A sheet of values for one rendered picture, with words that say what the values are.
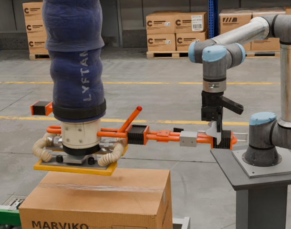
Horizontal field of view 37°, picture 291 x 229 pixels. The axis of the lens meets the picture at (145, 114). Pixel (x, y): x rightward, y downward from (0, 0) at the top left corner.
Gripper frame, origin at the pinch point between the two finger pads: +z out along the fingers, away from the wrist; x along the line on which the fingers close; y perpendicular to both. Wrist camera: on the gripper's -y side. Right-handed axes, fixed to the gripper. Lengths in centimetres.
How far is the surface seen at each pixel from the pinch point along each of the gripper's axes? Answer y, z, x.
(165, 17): 157, 37, -710
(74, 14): 52, -53, 12
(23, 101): 327, 120, -414
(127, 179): 44, 26, -9
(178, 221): 24, 62, -31
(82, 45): 51, -41, 10
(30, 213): 79, 29, 20
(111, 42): 315, 107, -834
